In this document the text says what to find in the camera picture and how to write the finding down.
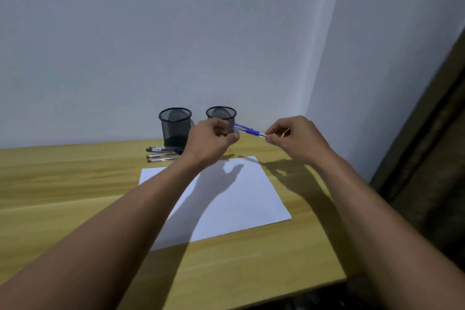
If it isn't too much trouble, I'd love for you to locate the black mesh pen cup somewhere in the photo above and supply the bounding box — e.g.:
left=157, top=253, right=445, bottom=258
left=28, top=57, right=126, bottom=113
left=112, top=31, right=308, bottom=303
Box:
left=158, top=107, right=192, bottom=149
left=205, top=106, right=237, bottom=136

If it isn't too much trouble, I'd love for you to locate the person's right forearm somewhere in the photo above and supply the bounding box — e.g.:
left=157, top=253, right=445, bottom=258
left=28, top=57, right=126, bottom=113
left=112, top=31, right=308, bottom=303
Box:
left=312, top=152, right=465, bottom=310

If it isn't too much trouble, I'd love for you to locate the white paper sheet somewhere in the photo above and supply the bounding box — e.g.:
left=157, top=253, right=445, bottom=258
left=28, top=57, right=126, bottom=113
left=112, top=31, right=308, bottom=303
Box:
left=139, top=155, right=293, bottom=251

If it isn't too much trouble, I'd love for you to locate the person's left forearm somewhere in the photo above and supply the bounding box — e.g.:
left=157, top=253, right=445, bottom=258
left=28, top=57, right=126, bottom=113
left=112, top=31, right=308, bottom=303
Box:
left=0, top=157, right=206, bottom=310

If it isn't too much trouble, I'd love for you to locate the blue pen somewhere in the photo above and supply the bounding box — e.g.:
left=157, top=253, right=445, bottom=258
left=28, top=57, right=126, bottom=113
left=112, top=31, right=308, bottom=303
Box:
left=232, top=123, right=267, bottom=138

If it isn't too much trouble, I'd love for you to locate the person's left hand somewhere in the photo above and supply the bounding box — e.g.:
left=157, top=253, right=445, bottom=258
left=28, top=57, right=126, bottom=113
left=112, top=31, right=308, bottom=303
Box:
left=180, top=117, right=241, bottom=171

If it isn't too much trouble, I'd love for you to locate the person's right hand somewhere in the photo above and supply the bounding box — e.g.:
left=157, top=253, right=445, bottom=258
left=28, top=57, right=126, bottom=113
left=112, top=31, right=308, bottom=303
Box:
left=264, top=115, right=335, bottom=169

